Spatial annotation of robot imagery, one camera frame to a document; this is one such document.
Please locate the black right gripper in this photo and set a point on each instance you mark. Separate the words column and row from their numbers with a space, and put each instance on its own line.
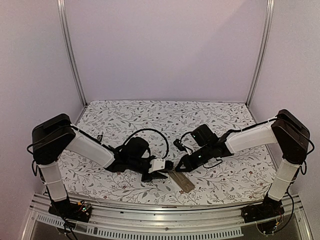
column 189, row 165

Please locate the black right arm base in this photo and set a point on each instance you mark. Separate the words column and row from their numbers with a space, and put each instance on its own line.
column 270, row 211

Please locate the floral patterned table mat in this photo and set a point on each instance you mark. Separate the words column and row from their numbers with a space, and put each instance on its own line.
column 243, row 177

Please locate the right aluminium corner post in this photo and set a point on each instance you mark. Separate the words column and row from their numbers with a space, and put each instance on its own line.
column 262, row 51

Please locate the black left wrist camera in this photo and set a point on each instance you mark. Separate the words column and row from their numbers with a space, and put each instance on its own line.
column 160, row 165

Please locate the aluminium corner post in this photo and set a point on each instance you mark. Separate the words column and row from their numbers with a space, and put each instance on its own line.
column 61, row 6
column 262, row 51

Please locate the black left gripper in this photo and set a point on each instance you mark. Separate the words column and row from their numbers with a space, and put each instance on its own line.
column 155, row 175

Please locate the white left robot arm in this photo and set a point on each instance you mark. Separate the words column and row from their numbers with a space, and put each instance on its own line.
column 58, row 134

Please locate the white slim remote control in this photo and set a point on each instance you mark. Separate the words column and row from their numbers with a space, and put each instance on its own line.
column 100, row 137

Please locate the aluminium front rail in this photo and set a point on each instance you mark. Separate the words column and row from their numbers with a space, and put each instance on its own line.
column 116, row 220

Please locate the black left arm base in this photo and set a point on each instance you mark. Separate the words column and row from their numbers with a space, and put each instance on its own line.
column 67, row 210

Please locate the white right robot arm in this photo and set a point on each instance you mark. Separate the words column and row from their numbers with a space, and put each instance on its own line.
column 284, row 130

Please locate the left aluminium corner post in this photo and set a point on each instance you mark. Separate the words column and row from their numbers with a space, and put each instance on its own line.
column 61, row 6

